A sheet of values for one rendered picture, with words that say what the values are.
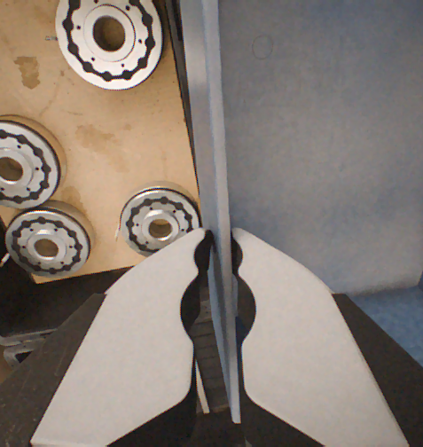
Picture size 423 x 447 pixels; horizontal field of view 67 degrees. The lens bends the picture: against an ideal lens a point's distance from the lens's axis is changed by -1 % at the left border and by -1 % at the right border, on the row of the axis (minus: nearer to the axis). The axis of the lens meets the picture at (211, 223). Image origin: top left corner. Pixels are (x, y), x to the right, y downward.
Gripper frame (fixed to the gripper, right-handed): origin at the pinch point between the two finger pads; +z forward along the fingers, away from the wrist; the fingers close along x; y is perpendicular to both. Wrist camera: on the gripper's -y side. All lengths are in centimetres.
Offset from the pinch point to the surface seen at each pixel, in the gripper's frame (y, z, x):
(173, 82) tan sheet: -2.3, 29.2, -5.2
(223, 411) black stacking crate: 61, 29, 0
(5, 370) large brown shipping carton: 41, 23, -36
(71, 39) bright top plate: -6.9, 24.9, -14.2
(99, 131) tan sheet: 2.7, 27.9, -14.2
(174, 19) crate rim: -8.0, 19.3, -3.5
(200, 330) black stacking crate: 37.5, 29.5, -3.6
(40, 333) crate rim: 24.2, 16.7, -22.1
